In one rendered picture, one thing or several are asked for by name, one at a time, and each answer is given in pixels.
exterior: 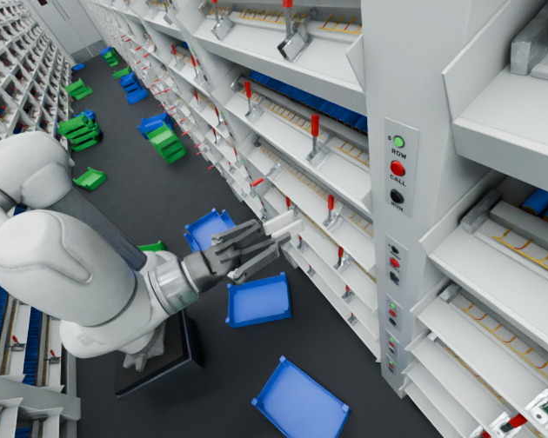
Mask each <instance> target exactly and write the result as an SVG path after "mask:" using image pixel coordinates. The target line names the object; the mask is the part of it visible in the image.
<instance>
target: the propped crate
mask: <svg viewBox="0 0 548 438"><path fill-rule="evenodd" d="M185 227H186V229H187V230H188V231H189V233H190V235H191V237H192V239H193V240H194V242H195V244H196V245H197V247H198V248H199V250H202V251H205V250H206V249H207V248H208V247H209V246H211V242H212V240H211V235H212V234H216V233H221V232H224V231H226V230H228V227H227V226H226V224H225V223H224V221H223V219H222V218H221V216H220V215H219V214H218V213H217V211H216V209H215V208H214V209H212V212H210V213H209V214H208V215H206V216H204V217H202V218H201V219H199V220H197V221H196V222H194V223H192V224H191V225H190V226H189V225H186V226H185Z"/></svg>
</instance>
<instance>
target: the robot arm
mask: <svg viewBox="0 0 548 438"><path fill-rule="evenodd" d="M69 160H70V159H69V154H68V151H67V149H66V148H65V147H64V146H63V145H62V144H61V143H60V142H59V141H58V140H57V139H56V138H54V137H53V136H51V135H49V134H47V133H45V132H42V131H31V132H26V133H21V134H17V135H14V136H9V137H7V138H4V139H3V140H1V141H0V286H1V287H2V288H4V289H5V290H6V291H7V292H9V293H10V294H11V295H13V296H14V297H16V298H17V299H18V300H20V301H22V302H25V303H27V304H29V305H30V306H32V307H34V308H36V309H39V310H41V311H43V312H44V313H46V314H49V315H52V316H55V317H56V318H59V319H61V320H63V321H62V323H61V325H60V329H59V334H60V338H61V341H62V343H63V345H64V347H65V348H66V349H67V350H68V351H69V352H70V353H71V354H72V355H74V356H76V357H79V358H91V357H95V356H99V355H104V354H107V353H110V352H112V351H114V350H119V351H122V352H124V353H126V357H125V360H124V367H125V368H129V367H131V366H132V365H134V364H136V371H137V372H139V371H140V372H141V371H144V368H145V365H146V362H147V359H149V358H151V357H153V356H156V355H162V354H163V353H164V352H165V346H164V339H165V329H166V321H167V318H168V317H169V316H171V315H173V314H176V313H177V312H178V311H179V310H181V309H184V308H185V307H187V306H189V305H191V304H192V303H193V302H196V301H197V300H198V298H199V296H198V293H197V292H200V293H204V292H206V291H207V290H209V289H212V288H214V287H215V286H217V284H218V283H219V282H220V281H222V280H228V279H231V280H232V281H234V282H235V283H236V285H237V286H241V285H242V284H243V283H244V281H245V280H246V279H247V278H248V277H249V276H251V275H253V274H254V273H256V272H257V271H259V270H260V269H261V268H263V267H264V266H266V265H267V264H269V263H270V262H272V261H274V260H275V259H277V258H278V257H279V253H278V247H279V246H281V245H283V244H285V243H286V242H288V241H290V240H291V238H292V237H293V236H295V235H297V234H298V233H300V232H302V231H304V222H303V220H302V219H299V220H297V221H296V222H295V216H294V211H293V210H292V209H291V210H289V211H287V212H285V213H284V214H282V215H281V216H278V217H272V218H271V219H269V220H267V221H265V222H262V221H261V220H257V222H256V220H255V219H252V220H249V221H248V222H244V223H242V224H240V225H237V226H236V227H234V228H231V229H228V230H226V231H224V232H221V233H216V234H212V235H211V240H212V242H211V246H209V247H208V248H207V249H206V250H205V251H202V250H197V251H196V252H194V253H192V254H190V255H188V256H186V257H185V258H184V261H183V262H182V261H181V260H180V259H179V258H178V257H176V256H175V255H174V254H172V253H171V252H168V251H158V252H156V253H154V252H152V251H142V250H141V249H140V248H139V247H137V246H136V245H135V244H134V243H133V242H132V241H131V240H130V239H129V238H128V237H126V236H125V235H124V234H123V233H122V232H121V231H120V230H119V229H118V228H117V227H115V226H114V225H113V224H112V223H111V222H110V221H109V220H108V219H107V218H106V217H105V216H104V215H103V214H102V213H101V212H100V211H99V210H98V209H96V208H95V207H94V206H93V205H92V204H91V203H90V202H89V201H88V200H87V199H85V198H84V197H83V196H82V195H81V194H80V193H79V192H78V191H77V190H76V189H74V188H73V187H72V181H71V178H70V176H69V174H68V172H67V169H66V168H65V167H66V166H67V165H68V164H69ZM20 202H21V203H24V204H26V205H28V206H31V207H32V208H38V209H39V210H32V211H27V212H24V213H22V214H19V215H17V216H13V217H11V218H10V217H9V216H8V215H7V213H8V212H9V211H10V210H11V209H13V208H14V207H15V206H16V205H17V204H19V203H20ZM292 222H293V223H292ZM290 223H291V224H290ZM288 224H290V225H288ZM286 225H288V226H286ZM284 226H286V227H284ZM283 227H284V228H283ZM281 228H282V229H281ZM279 229H280V230H279ZM277 230H278V231H277ZM275 231H277V232H275ZM264 232H265V234H266V235H269V234H271V233H273V232H275V233H273V234H271V237H272V238H271V239H268V240H266V241H264V242H261V243H258V244H256V245H253V246H251V247H249V248H247V249H243V250H240V249H242V248H243V247H245V246H246V245H248V244H249V243H251V242H253V241H254V240H256V239H257V238H259V237H260V236H261V235H263V234H264ZM238 257H239V258H238ZM239 259H240V260H239ZM239 267H240V268H239ZM237 268H239V269H237Z"/></svg>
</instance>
